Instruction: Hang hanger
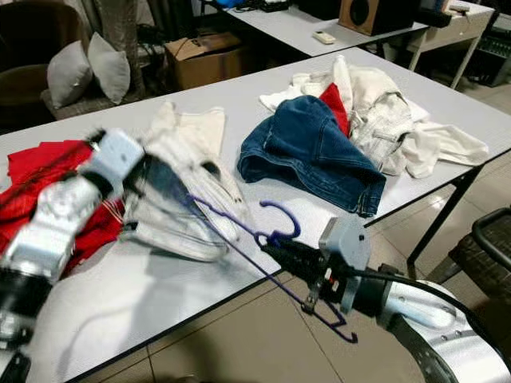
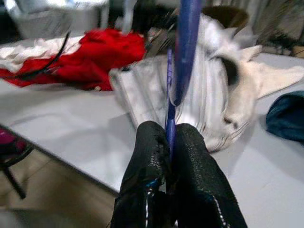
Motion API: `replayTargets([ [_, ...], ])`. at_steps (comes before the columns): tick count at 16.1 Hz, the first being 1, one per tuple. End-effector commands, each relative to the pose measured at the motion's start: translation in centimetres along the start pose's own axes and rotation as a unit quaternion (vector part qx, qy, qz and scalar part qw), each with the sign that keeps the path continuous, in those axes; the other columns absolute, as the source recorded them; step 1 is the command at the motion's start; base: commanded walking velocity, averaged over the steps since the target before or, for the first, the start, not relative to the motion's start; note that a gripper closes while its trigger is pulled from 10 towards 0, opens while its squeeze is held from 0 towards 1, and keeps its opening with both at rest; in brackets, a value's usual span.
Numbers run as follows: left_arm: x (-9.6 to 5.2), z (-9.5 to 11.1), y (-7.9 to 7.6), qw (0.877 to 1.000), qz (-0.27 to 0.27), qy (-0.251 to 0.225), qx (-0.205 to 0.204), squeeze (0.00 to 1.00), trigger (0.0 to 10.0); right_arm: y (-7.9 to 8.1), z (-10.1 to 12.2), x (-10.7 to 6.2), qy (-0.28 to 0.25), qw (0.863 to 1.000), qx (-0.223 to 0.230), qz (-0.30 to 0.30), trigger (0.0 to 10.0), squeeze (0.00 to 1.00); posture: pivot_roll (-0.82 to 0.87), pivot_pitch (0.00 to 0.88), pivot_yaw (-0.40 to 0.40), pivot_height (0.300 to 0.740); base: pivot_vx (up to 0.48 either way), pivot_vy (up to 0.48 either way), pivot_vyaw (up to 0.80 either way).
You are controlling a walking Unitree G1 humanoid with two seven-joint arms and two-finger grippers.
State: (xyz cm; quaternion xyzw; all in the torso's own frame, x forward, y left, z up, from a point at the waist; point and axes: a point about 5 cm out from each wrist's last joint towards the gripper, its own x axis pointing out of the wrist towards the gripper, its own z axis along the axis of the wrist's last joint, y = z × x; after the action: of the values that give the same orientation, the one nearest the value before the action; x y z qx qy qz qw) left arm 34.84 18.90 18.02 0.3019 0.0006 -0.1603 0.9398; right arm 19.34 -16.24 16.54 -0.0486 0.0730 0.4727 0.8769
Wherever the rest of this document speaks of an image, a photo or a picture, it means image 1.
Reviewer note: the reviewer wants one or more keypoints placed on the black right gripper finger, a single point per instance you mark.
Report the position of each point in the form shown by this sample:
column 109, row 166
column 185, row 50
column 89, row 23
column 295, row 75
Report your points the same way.
column 279, row 255
column 286, row 244

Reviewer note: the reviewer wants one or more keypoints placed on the dark purple plastic hanger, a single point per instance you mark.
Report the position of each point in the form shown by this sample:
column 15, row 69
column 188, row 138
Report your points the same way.
column 297, row 225

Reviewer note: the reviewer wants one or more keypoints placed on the white light garment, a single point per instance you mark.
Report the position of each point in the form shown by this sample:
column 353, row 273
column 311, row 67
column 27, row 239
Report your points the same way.
column 223, row 199

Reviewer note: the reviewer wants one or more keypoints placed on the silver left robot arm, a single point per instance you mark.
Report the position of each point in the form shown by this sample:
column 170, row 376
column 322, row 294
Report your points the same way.
column 48, row 231

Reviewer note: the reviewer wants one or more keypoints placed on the blue denim garment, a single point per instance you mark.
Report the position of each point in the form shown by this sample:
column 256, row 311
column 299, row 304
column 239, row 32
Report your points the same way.
column 311, row 152

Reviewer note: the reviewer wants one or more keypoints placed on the black table leg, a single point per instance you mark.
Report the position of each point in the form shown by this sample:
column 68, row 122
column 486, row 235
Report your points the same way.
column 443, row 215

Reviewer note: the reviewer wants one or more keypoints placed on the small red cloth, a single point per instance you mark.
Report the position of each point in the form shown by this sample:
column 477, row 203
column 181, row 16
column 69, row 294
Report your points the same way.
column 334, row 104

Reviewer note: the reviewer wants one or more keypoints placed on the cream crumpled garment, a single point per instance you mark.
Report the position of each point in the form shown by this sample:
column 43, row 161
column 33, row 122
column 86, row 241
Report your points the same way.
column 383, row 112

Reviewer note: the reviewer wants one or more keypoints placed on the dark wicker chair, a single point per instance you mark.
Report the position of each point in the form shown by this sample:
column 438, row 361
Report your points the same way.
column 487, row 263

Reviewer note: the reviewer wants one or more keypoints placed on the brown cardboard box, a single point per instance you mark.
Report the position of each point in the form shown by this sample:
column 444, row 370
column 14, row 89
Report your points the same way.
column 204, row 64

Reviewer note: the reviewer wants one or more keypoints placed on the red garment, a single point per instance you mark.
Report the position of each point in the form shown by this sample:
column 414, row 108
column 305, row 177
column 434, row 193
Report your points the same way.
column 40, row 171

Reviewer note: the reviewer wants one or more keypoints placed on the small white remote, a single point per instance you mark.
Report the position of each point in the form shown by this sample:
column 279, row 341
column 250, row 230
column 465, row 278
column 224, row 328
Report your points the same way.
column 325, row 37

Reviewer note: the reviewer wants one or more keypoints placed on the white desk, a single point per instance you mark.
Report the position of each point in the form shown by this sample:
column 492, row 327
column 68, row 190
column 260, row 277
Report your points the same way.
column 287, row 24

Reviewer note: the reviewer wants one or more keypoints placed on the wooden speaker box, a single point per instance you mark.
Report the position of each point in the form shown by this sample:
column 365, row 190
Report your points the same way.
column 375, row 14

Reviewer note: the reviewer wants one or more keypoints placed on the grey pillow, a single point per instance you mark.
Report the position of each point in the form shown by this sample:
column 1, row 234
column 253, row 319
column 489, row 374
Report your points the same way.
column 68, row 76
column 110, row 70

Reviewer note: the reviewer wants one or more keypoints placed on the blue item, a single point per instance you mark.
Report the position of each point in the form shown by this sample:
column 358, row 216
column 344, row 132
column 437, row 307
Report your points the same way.
column 227, row 4

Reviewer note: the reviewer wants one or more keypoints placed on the black box on desk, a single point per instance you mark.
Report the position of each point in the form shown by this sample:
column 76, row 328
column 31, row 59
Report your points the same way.
column 433, row 17

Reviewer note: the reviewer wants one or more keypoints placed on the brown patterned curtain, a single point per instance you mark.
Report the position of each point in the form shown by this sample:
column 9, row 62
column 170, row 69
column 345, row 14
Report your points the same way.
column 120, row 20

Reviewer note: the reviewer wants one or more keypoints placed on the dark brown armchair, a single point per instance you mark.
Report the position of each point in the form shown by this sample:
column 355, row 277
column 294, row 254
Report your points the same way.
column 32, row 40

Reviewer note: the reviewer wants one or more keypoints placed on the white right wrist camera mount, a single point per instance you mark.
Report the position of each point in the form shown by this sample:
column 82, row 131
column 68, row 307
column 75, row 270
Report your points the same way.
column 345, row 243

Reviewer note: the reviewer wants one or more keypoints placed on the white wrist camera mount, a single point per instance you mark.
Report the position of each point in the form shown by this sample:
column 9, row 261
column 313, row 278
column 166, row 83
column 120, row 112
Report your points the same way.
column 120, row 155
column 345, row 243

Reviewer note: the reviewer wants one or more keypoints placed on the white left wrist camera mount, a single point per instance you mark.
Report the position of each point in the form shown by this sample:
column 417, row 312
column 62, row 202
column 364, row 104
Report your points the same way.
column 120, row 155

